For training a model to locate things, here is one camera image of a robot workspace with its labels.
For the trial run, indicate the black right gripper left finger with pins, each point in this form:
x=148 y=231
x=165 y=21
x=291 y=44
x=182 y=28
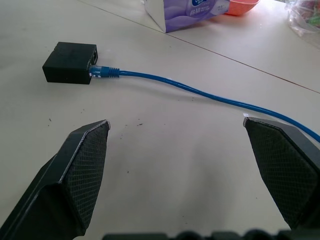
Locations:
x=75 y=180

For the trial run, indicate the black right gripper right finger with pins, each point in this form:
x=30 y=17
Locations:
x=282 y=172

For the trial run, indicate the black network box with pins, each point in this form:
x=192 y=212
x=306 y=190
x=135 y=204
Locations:
x=70 y=63

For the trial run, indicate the clear plastic bag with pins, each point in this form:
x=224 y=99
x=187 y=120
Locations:
x=305 y=18

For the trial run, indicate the orange plastic basket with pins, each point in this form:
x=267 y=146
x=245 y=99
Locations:
x=238 y=7

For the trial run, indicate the purple tissue pack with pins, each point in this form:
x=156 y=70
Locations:
x=186 y=13

